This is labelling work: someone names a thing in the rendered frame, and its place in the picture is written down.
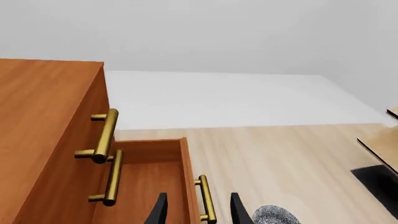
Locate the large brass drawer handle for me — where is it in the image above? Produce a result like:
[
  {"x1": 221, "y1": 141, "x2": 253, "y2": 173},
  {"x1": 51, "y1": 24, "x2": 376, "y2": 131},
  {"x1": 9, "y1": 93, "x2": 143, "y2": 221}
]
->
[{"x1": 73, "y1": 108, "x2": 119, "y2": 164}]

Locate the pale wooden slat tray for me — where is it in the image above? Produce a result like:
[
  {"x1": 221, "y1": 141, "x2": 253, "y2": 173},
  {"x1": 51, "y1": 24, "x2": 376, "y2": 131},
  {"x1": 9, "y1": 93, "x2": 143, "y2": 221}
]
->
[{"x1": 356, "y1": 105, "x2": 398, "y2": 175}]

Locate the orange wooden drawer, smallest handle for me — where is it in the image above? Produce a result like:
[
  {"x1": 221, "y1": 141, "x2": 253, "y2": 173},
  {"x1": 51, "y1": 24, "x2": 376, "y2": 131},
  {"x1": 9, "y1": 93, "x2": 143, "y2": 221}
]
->
[{"x1": 93, "y1": 136, "x2": 201, "y2": 224}]

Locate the small brass drawer handle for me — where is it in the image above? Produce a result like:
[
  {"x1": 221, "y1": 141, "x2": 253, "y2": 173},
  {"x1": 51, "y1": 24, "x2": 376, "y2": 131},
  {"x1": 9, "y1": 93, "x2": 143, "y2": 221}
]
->
[{"x1": 194, "y1": 174, "x2": 218, "y2": 224}]

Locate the grey patterned bowl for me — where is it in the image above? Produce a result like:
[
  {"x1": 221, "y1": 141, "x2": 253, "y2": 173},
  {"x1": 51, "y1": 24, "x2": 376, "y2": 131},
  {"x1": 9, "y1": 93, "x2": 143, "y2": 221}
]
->
[{"x1": 251, "y1": 204, "x2": 301, "y2": 224}]

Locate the mid-size brass drawer handle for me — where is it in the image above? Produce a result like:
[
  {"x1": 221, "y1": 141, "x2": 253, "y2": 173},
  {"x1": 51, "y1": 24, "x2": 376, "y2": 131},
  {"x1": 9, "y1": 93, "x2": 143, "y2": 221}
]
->
[{"x1": 88, "y1": 149, "x2": 124, "y2": 207}]

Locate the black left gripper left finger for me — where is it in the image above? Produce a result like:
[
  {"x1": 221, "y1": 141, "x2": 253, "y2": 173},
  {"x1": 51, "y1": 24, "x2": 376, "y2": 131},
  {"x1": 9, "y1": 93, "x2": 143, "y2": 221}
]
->
[{"x1": 145, "y1": 192, "x2": 169, "y2": 224}]

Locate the orange wooden drawer, mid-size handle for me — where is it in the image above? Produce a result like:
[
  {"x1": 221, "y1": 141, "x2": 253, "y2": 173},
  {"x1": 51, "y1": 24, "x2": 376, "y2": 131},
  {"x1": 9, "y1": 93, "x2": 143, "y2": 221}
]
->
[{"x1": 54, "y1": 90, "x2": 116, "y2": 224}]

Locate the orange wooden drawer, largest handle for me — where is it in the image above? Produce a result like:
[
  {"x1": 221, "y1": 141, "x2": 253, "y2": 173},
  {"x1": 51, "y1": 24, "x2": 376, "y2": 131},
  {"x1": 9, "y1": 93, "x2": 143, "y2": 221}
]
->
[{"x1": 14, "y1": 67, "x2": 110, "y2": 224}]

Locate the orange wooden cabinet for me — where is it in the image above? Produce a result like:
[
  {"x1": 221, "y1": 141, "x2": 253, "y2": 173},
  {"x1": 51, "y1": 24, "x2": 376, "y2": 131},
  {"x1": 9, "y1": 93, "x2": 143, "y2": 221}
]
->
[{"x1": 0, "y1": 58, "x2": 201, "y2": 224}]

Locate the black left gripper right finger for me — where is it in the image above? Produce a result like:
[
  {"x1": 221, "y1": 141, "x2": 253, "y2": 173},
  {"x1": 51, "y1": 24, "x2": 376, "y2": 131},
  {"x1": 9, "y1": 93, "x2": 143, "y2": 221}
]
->
[{"x1": 230, "y1": 192, "x2": 255, "y2": 224}]

